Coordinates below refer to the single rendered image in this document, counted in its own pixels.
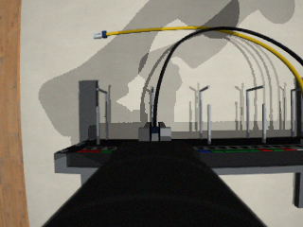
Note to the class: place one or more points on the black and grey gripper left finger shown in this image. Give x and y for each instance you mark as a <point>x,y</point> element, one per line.
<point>145,133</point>

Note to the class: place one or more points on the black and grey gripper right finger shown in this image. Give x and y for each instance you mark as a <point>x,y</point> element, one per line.
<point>164,133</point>

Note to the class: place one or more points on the black cable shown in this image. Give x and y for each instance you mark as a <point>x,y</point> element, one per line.
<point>289,51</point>

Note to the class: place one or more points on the white network cable plug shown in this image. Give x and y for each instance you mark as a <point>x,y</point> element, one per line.
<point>100,35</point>

